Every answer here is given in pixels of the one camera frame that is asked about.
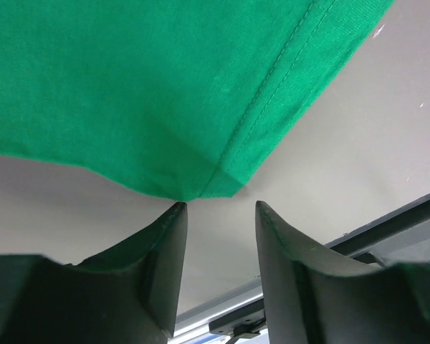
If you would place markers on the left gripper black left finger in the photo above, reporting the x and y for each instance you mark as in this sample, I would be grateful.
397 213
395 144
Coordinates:
125 294

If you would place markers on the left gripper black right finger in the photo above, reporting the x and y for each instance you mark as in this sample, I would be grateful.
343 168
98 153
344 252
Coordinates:
313 294

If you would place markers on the green t-shirt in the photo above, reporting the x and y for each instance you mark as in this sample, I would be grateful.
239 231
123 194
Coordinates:
175 99

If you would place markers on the aluminium front frame rail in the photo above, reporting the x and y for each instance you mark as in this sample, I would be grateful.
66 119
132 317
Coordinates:
195 322

